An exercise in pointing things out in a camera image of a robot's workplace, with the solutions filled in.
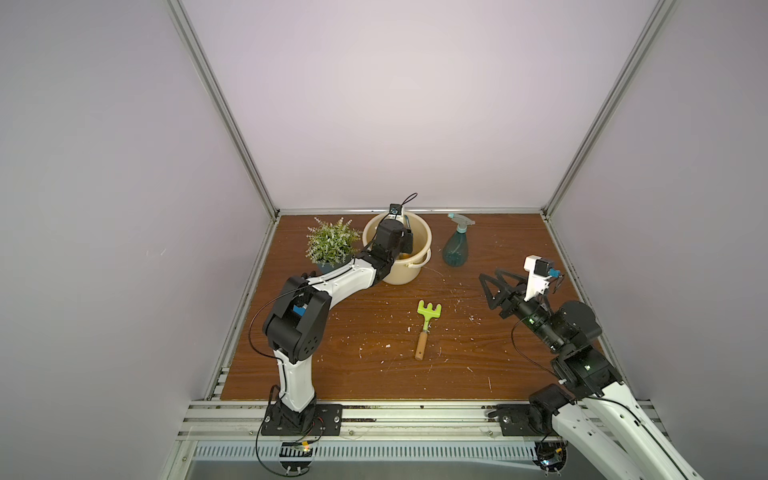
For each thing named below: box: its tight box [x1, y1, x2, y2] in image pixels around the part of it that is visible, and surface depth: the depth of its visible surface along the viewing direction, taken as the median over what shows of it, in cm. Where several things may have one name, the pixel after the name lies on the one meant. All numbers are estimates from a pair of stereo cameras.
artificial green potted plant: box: [305, 217, 362, 275], surface depth 92 cm
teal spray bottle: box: [442, 213, 475, 267], surface depth 97 cm
